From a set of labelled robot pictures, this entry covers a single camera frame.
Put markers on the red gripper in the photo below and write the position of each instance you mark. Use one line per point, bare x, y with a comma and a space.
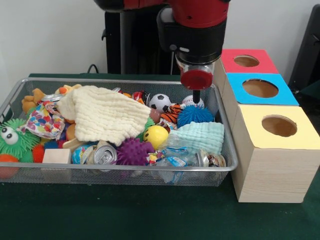
196, 80

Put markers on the cream waffle cloth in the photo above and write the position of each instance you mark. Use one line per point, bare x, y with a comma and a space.
107, 116

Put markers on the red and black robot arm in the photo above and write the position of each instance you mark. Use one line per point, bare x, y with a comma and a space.
197, 32

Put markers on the wooden box with three holes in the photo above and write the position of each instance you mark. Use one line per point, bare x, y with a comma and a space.
275, 175

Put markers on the small white baseball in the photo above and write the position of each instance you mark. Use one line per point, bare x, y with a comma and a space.
187, 101

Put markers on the blue spiky rubber ball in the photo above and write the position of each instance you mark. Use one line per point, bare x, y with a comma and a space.
195, 115

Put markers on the small soccer ball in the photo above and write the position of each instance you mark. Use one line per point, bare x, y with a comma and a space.
160, 102

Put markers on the light blue waffle cloth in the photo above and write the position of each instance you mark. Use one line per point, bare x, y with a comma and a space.
202, 136

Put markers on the yellow smiley face ball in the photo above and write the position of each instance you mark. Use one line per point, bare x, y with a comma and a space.
155, 136

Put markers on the crushed clear plastic bottle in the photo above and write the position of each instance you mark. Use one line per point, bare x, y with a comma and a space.
175, 157

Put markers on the purple spiky ball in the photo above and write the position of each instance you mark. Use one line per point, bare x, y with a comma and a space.
133, 152

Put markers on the silver drinks can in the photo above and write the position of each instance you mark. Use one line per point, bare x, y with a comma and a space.
105, 155

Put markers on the dark green table cloth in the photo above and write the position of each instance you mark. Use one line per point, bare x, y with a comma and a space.
125, 212
311, 88

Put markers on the black upright panel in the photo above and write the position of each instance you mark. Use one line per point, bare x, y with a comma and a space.
307, 50

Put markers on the green spiky googly-eyed toy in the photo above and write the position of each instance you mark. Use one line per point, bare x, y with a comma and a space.
15, 147

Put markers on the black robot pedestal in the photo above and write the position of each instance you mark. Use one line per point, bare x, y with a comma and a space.
137, 45

